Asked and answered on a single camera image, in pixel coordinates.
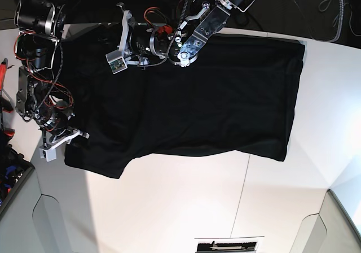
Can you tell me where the black white label plate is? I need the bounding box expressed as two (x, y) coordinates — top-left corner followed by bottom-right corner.
(195, 236), (264, 253)

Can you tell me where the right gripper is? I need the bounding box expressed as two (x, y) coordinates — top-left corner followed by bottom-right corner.
(41, 127), (90, 150)

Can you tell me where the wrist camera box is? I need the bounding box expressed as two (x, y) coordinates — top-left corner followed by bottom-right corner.
(39, 146), (57, 162)
(105, 50), (127, 74)

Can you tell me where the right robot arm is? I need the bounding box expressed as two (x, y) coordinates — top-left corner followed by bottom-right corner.
(14, 0), (89, 151)

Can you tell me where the orange handled tool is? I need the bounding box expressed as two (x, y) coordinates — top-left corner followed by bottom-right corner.
(0, 58), (15, 115)

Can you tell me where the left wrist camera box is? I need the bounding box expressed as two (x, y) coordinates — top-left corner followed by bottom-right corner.
(105, 50), (127, 74)

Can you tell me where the black printed t-shirt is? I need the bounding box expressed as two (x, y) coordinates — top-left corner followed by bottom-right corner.
(60, 25), (305, 178)

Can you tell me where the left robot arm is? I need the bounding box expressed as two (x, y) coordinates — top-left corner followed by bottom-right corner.
(106, 0), (255, 74)

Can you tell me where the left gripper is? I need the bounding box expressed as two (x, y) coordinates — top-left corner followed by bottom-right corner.
(116, 2), (149, 67)

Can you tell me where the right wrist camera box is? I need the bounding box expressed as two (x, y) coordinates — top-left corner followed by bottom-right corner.
(39, 146), (57, 162)

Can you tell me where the grey cable bundle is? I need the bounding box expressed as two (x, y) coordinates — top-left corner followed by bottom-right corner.
(307, 0), (361, 42)

